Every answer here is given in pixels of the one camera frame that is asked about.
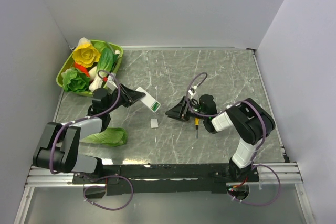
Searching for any yellow handled screwdriver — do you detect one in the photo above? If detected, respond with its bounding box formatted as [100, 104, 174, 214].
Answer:
[195, 118, 200, 139]

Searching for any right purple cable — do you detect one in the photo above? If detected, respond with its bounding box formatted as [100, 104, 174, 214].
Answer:
[186, 72, 281, 206]

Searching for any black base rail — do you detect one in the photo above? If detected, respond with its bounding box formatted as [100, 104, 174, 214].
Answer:
[72, 163, 259, 196]

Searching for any yellow toy cabbage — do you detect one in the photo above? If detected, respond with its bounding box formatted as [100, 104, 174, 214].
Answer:
[72, 43, 101, 68]

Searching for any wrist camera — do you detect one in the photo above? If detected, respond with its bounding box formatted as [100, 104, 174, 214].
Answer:
[188, 86, 198, 99]
[103, 73, 118, 91]

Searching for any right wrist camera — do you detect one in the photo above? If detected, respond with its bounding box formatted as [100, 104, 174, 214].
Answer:
[188, 86, 198, 99]

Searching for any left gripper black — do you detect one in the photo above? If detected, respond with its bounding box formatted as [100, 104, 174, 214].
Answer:
[105, 83, 145, 113]

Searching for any white remote control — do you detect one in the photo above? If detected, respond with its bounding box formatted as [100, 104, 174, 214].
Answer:
[136, 87, 161, 113]

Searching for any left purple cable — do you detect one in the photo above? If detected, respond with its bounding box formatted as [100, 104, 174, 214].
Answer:
[48, 69, 121, 175]

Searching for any toy bok choy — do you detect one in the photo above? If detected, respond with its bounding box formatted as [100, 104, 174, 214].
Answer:
[89, 47, 114, 92]

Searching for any green toy lettuce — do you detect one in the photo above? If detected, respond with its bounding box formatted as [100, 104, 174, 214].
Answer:
[61, 67, 90, 93]

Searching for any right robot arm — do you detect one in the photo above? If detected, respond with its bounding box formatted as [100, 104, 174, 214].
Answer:
[165, 94, 276, 181]

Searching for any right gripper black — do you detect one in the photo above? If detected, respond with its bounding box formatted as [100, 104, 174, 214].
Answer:
[166, 95, 207, 121]

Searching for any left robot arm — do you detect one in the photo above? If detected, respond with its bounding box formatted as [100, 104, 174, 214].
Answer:
[32, 84, 146, 183]

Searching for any white toy vegetable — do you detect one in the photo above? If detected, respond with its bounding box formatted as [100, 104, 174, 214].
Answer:
[78, 37, 91, 46]

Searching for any red toy pepper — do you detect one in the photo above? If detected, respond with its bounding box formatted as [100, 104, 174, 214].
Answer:
[73, 62, 90, 78]

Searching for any grey battery cover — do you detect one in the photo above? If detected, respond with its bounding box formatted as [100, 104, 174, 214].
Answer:
[150, 119, 159, 129]

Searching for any aluminium frame rail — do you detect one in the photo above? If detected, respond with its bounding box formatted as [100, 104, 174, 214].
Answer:
[25, 166, 73, 187]

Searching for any purple cable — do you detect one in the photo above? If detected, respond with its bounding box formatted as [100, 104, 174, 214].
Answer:
[186, 72, 281, 206]
[48, 69, 121, 175]

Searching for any loose green cabbage leaf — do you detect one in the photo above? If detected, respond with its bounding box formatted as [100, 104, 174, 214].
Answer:
[80, 127, 128, 147]

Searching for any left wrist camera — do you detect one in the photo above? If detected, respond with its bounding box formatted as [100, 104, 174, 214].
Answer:
[103, 73, 118, 91]

